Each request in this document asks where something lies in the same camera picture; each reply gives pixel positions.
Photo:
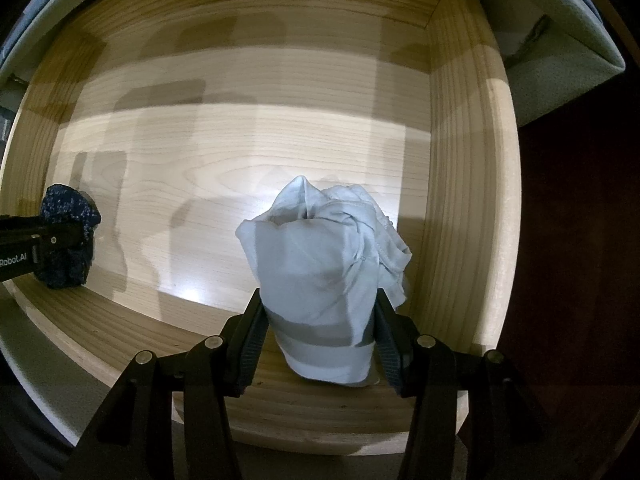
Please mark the pale white knotted underwear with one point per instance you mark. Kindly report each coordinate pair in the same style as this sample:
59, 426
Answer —
310, 270

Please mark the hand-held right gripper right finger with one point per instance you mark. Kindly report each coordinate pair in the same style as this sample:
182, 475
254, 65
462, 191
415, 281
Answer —
392, 355

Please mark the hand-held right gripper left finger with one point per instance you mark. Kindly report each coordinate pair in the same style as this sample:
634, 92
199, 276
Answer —
250, 345

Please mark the wooden drawer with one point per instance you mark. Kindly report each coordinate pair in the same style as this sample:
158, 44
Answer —
250, 85

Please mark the navy floral underwear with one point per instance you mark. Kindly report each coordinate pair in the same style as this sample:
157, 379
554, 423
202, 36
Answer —
70, 210

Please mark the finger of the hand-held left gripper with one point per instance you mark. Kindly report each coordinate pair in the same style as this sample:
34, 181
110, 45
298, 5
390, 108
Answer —
55, 237

